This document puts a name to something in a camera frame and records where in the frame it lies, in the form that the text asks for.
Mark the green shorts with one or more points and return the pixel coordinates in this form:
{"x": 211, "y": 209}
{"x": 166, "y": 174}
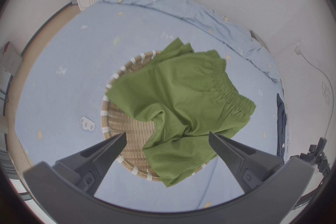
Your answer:
{"x": 183, "y": 102}

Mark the dark blue T-shirt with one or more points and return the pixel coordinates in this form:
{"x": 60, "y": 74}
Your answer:
{"x": 281, "y": 123}

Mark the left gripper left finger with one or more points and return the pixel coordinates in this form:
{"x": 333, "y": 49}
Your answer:
{"x": 97, "y": 162}

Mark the round woven basket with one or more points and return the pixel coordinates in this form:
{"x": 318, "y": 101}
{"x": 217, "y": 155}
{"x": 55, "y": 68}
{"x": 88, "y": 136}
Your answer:
{"x": 126, "y": 128}

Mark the pale blue quilt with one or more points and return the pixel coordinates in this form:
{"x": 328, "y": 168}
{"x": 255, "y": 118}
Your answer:
{"x": 183, "y": 7}

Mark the bed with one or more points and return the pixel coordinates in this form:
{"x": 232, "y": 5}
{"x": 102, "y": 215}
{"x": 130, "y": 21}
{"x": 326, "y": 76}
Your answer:
{"x": 65, "y": 86}

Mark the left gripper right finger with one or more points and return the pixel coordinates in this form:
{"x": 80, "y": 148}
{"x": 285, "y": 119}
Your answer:
{"x": 241, "y": 162}

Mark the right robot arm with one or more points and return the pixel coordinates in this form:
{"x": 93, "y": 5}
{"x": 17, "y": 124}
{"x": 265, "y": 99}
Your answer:
{"x": 322, "y": 145}

